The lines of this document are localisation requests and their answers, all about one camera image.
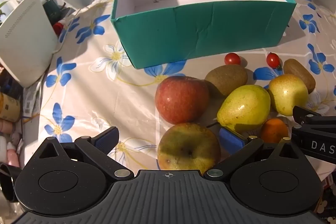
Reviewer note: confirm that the dark green mug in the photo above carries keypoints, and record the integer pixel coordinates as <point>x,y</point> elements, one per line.
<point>52,10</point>

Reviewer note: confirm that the black cylinder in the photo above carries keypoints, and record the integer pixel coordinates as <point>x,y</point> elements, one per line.
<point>9,182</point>

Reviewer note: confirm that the yellow jar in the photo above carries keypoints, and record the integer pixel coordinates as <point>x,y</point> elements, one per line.
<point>9,107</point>

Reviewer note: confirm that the small yellow pear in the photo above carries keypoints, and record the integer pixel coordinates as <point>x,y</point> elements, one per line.
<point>287,94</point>

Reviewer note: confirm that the pink bottle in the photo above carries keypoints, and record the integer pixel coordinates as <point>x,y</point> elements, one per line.
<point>9,127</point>

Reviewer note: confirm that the elongated brown kiwi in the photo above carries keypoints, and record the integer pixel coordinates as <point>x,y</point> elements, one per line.
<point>302,74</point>

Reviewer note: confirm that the floral tablecloth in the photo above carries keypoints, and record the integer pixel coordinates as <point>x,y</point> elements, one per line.
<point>86,98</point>

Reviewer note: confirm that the green russet apple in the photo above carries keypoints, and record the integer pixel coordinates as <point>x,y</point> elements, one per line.
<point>187,148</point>

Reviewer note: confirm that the small red object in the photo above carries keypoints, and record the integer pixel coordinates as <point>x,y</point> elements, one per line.
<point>57,28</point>

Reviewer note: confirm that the green plant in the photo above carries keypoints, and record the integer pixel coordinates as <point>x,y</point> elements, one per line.
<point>3,10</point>

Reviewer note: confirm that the printed paper packet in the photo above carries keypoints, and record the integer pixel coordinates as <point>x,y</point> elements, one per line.
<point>31,102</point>

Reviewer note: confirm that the red apple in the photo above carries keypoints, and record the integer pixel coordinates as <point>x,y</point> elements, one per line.
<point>181,99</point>

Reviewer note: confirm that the plump brown kiwi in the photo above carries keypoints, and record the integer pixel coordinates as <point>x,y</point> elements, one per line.
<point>227,78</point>

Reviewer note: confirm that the white router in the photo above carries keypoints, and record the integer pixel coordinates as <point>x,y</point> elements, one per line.
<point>25,40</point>

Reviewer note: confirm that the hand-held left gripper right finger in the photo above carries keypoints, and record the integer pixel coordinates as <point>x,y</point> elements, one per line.
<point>231,141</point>

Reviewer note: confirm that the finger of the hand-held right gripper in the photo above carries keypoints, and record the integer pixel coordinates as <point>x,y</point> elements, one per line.
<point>304,116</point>

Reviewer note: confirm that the orange mandarin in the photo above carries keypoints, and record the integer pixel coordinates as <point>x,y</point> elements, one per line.
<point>274,130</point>

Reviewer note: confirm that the teal cardboard box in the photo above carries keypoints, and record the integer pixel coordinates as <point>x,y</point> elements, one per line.
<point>199,27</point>

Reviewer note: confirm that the red cherry tomato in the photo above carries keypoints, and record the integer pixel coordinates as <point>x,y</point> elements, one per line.
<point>273,60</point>
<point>232,59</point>

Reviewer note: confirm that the large yellow pear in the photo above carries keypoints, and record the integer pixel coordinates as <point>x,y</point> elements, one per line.
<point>244,108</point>

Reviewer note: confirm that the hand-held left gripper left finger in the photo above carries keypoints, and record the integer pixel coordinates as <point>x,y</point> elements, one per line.
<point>107,138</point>

